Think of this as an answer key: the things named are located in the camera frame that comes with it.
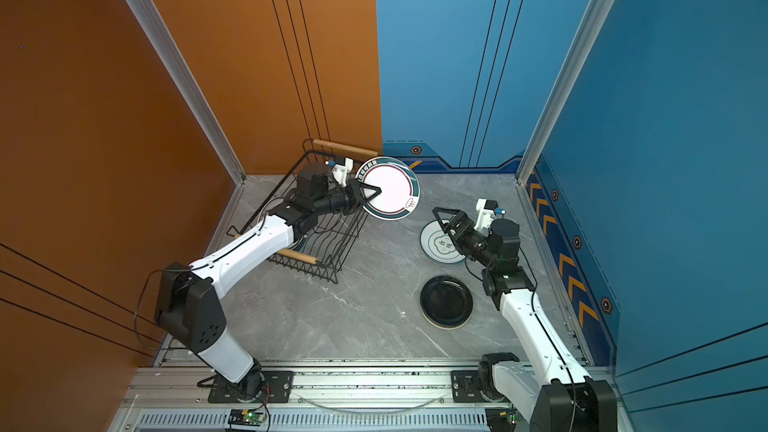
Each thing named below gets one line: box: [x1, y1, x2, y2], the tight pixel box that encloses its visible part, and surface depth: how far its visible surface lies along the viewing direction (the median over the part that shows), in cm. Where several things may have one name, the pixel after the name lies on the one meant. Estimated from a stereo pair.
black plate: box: [420, 275, 474, 328], surface depth 85 cm
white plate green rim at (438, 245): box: [420, 220, 466, 264], surface depth 101 cm
